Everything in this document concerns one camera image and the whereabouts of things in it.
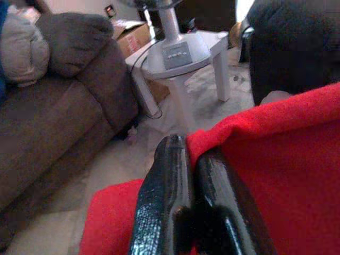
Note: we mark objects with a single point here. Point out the dark wood cabinet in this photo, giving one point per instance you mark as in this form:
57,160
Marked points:
207,13

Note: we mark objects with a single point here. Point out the white table fan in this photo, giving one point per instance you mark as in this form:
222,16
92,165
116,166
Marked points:
176,50

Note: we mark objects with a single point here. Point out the light grey cushion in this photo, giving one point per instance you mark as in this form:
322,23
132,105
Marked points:
22,50

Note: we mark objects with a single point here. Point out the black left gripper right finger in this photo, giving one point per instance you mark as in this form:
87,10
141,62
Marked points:
233,207

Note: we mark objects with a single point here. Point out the brown fabric sofa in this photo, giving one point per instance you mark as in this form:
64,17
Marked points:
66,119

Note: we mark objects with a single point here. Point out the small pink floor scrap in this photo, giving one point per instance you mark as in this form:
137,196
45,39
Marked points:
132,135

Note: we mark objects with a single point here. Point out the grey-brown fabric armchair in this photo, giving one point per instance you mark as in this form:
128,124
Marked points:
295,47

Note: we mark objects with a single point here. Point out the blue cloth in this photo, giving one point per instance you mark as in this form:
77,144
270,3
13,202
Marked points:
2,40

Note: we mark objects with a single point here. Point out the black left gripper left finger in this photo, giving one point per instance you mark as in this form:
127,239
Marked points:
164,191

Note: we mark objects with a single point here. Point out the brown cardboard box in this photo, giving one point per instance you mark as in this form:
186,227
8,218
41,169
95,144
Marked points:
134,38

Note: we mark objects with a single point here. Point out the red fabric pillow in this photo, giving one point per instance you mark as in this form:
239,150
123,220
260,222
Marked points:
281,164

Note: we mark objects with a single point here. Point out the white side table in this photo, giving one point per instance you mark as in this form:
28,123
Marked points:
221,77

